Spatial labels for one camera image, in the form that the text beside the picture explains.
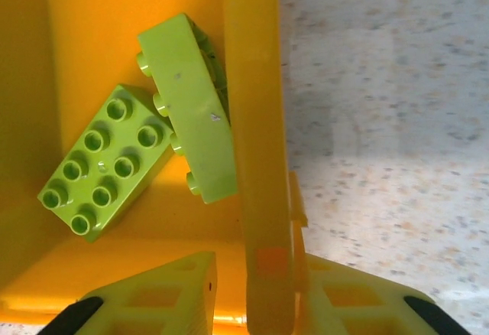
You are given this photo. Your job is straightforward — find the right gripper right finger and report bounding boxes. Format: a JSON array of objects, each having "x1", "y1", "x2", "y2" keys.
[{"x1": 296, "y1": 254, "x2": 465, "y2": 335}]

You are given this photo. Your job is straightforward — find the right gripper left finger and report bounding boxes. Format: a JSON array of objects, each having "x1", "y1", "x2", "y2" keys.
[{"x1": 37, "y1": 250, "x2": 219, "y2": 335}]

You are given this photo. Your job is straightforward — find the lime green lego brick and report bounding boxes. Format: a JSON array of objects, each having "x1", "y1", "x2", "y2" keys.
[
  {"x1": 135, "y1": 12, "x2": 238, "y2": 206},
  {"x1": 37, "y1": 84, "x2": 175, "y2": 244}
]

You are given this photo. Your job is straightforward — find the yellow plastic bin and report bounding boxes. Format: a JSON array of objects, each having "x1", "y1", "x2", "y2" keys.
[{"x1": 0, "y1": 0, "x2": 310, "y2": 332}]

